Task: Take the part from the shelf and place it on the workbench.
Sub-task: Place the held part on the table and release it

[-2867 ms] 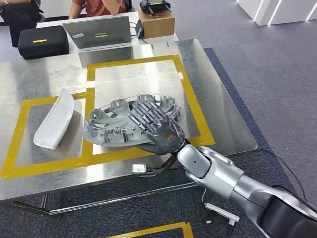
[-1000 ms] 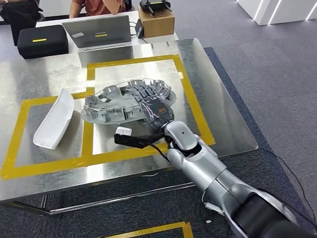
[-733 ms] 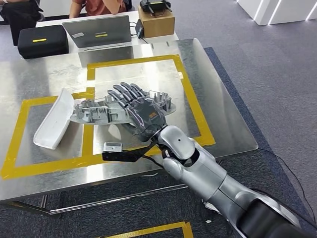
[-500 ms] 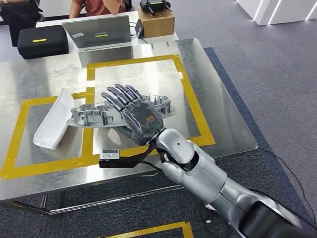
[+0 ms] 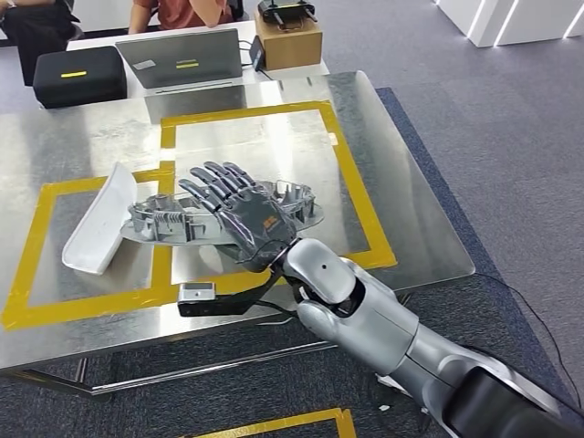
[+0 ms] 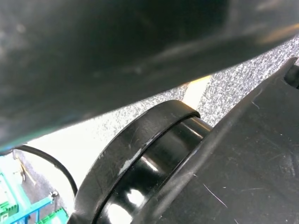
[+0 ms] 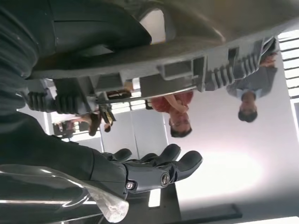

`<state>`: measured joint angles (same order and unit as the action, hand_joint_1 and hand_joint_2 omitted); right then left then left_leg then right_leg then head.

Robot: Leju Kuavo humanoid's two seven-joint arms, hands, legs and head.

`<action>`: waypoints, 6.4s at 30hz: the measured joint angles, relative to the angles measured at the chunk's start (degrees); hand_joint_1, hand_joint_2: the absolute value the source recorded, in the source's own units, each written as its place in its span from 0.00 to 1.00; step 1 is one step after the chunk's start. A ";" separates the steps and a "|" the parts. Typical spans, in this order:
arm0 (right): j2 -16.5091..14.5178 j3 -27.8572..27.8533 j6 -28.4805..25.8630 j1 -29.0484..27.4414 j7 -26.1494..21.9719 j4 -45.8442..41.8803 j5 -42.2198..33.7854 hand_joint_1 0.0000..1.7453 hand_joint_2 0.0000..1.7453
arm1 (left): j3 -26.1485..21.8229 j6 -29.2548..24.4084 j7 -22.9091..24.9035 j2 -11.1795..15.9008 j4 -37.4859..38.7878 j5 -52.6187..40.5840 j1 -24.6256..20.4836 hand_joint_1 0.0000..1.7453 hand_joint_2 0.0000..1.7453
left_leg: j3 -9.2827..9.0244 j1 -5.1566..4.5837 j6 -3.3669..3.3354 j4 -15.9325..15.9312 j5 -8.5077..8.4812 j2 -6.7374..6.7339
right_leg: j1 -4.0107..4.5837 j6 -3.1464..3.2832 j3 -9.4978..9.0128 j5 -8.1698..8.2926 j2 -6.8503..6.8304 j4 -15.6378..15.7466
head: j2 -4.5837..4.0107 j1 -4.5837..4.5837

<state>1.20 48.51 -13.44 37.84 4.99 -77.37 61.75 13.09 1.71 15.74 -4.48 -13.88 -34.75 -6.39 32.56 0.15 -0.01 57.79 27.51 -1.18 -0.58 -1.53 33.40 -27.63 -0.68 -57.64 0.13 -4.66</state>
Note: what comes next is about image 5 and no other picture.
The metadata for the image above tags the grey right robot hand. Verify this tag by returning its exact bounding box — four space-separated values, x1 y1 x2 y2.
177 160 298 274

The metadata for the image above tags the grey plastic wheel cover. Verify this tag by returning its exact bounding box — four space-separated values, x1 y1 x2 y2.
121 179 325 247

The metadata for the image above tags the white plastic panel part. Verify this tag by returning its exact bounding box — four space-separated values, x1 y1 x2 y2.
61 162 138 276

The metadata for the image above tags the steel workbench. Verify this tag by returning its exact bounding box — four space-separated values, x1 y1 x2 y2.
0 71 475 401

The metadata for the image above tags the white desk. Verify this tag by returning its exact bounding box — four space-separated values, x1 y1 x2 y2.
67 21 330 101

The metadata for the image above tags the black power adapter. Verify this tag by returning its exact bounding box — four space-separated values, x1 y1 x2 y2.
248 36 266 73

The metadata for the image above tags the brown cardboard box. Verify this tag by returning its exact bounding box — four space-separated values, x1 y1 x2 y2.
254 12 324 72

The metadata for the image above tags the grey laptop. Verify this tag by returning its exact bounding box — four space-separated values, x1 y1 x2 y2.
115 28 244 96

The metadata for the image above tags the black remote controller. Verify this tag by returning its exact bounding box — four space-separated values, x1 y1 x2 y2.
257 0 318 31

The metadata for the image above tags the white floor power strip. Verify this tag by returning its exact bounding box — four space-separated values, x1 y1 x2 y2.
376 373 412 399

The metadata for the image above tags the person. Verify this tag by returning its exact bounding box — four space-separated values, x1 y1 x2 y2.
128 0 238 36

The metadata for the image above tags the black hard case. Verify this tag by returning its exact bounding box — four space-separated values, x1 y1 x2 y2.
33 46 128 110

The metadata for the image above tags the white partition block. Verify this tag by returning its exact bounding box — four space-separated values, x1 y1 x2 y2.
435 0 584 48

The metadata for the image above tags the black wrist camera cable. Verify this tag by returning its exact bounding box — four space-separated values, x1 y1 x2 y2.
177 266 303 318

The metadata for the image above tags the black floor cable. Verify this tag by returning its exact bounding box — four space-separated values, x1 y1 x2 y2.
474 273 584 412

